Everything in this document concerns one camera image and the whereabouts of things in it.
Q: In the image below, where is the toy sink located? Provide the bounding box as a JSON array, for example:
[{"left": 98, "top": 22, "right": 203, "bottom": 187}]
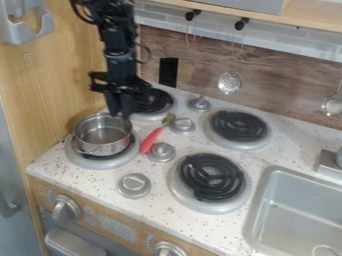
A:
[{"left": 241, "top": 165, "right": 342, "bottom": 256}]

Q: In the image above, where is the grey wall holder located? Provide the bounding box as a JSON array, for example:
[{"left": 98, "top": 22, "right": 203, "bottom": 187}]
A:
[{"left": 0, "top": 0, "right": 57, "bottom": 46}]

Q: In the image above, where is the black hook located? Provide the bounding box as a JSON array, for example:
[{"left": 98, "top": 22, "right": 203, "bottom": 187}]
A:
[
  {"left": 183, "top": 8, "right": 204, "bottom": 22},
  {"left": 233, "top": 16, "right": 252, "bottom": 32}
]

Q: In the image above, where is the silver hanging strainer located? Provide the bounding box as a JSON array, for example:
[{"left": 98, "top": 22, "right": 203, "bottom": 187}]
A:
[{"left": 216, "top": 27, "right": 245, "bottom": 96}]

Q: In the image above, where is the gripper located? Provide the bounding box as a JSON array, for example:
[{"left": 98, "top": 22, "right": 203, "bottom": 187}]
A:
[{"left": 86, "top": 49, "right": 154, "bottom": 121}]

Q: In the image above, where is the silver pot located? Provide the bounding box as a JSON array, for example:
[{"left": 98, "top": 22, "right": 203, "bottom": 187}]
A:
[{"left": 72, "top": 112, "right": 135, "bottom": 158}]

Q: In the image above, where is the red-handled silver spoon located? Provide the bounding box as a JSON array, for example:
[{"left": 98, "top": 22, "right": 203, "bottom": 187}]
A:
[{"left": 137, "top": 112, "right": 178, "bottom": 155}]

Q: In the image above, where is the toy stove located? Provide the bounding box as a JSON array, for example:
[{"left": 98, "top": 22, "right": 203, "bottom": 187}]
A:
[{"left": 64, "top": 87, "right": 276, "bottom": 216}]

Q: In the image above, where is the silver hanging ladle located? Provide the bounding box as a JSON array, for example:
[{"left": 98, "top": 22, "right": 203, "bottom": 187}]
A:
[{"left": 320, "top": 78, "right": 342, "bottom": 117}]

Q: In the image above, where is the tap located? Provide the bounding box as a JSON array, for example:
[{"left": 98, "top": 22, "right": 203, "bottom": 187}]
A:
[{"left": 312, "top": 144, "right": 342, "bottom": 178}]

